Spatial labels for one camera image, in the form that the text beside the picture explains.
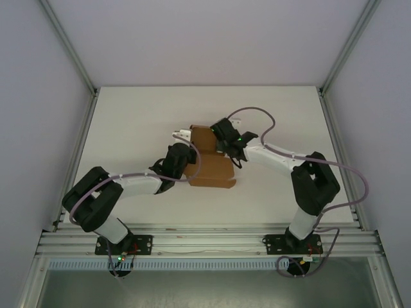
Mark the brown cardboard box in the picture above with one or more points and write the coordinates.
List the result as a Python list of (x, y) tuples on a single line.
[(212, 173)]

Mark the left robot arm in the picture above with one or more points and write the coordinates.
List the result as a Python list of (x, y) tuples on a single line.
[(102, 205)]

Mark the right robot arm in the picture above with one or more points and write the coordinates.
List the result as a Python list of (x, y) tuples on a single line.
[(314, 186)]

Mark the black round grommet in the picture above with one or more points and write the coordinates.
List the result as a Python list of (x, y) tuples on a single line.
[(120, 273), (297, 268)]

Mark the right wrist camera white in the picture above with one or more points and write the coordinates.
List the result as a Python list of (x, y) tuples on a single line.
[(236, 121)]

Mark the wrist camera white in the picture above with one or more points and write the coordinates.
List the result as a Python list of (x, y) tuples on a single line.
[(182, 133), (236, 121)]

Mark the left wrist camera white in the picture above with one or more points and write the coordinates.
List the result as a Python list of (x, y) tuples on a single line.
[(182, 133)]

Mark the aluminium mounting rail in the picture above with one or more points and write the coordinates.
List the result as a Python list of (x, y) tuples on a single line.
[(208, 237)]

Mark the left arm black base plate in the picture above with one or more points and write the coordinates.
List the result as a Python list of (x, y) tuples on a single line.
[(143, 245)]

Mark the aluminium table side rail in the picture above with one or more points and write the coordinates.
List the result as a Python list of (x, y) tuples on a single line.
[(340, 134), (83, 138)]

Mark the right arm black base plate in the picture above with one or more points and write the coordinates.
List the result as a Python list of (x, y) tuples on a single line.
[(274, 245)]

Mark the aluminium frame post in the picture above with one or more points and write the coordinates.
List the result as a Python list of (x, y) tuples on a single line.
[(67, 45), (350, 45)]

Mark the aluminium frame leg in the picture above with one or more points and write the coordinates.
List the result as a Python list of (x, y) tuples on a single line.
[(385, 282), (32, 282)]

